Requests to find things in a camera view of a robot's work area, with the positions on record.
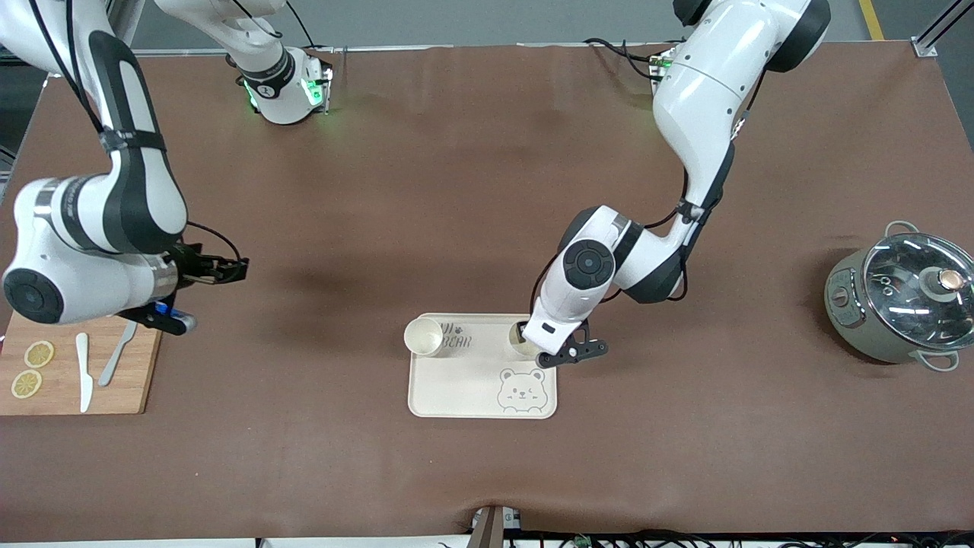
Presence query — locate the black base power cable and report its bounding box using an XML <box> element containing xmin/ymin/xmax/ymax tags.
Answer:
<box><xmin>583</xmin><ymin>37</ymin><xmax>670</xmax><ymax>81</ymax></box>
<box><xmin>285</xmin><ymin>0</ymin><xmax>320</xmax><ymax>51</ymax></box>

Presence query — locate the wooden cutting board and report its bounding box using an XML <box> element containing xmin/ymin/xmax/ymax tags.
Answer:
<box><xmin>0</xmin><ymin>311</ymin><xmax>163</xmax><ymax>416</ymax></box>

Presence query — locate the brown table cover mat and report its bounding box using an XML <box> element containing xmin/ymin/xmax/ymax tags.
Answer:
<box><xmin>0</xmin><ymin>42</ymin><xmax>974</xmax><ymax>543</ymax></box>

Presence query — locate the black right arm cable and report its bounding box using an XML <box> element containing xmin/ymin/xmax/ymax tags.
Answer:
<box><xmin>29</xmin><ymin>0</ymin><xmax>241</xmax><ymax>264</ymax></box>

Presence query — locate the aluminium frame post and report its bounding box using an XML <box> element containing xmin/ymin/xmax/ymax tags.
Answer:
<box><xmin>911</xmin><ymin>0</ymin><xmax>974</xmax><ymax>59</ymax></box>

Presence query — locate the grey plastic knife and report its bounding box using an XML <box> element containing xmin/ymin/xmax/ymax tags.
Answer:
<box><xmin>97</xmin><ymin>320</ymin><xmax>139</xmax><ymax>387</ymax></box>

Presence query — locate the table edge mount bracket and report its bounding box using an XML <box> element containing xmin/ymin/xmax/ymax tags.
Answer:
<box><xmin>468</xmin><ymin>505</ymin><xmax>524</xmax><ymax>548</ymax></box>

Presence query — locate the glass pot lid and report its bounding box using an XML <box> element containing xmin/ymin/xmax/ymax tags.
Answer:
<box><xmin>862</xmin><ymin>232</ymin><xmax>974</xmax><ymax>351</ymax></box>

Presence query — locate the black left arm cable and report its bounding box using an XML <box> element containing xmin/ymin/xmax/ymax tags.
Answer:
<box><xmin>529</xmin><ymin>68</ymin><xmax>766</xmax><ymax>320</ymax></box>

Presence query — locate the cream bear print tray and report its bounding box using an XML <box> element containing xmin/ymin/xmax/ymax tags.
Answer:
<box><xmin>408</xmin><ymin>313</ymin><xmax>558</xmax><ymax>419</ymax></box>

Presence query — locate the white IKEA cup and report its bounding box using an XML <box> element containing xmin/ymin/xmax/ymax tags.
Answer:
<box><xmin>403</xmin><ymin>317</ymin><xmax>444</xmax><ymax>357</ymax></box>
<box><xmin>508</xmin><ymin>323</ymin><xmax>543</xmax><ymax>360</ymax></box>

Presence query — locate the grey electric cooking pot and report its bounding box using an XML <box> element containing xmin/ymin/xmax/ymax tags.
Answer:
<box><xmin>824</xmin><ymin>221</ymin><xmax>974</xmax><ymax>372</ymax></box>

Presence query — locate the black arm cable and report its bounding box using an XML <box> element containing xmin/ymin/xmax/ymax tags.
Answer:
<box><xmin>529</xmin><ymin>68</ymin><xmax>766</xmax><ymax>320</ymax></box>
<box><xmin>29</xmin><ymin>0</ymin><xmax>241</xmax><ymax>264</ymax></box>

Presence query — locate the white plastic knife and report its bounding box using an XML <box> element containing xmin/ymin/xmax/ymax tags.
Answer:
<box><xmin>75</xmin><ymin>333</ymin><xmax>94</xmax><ymax>413</ymax></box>

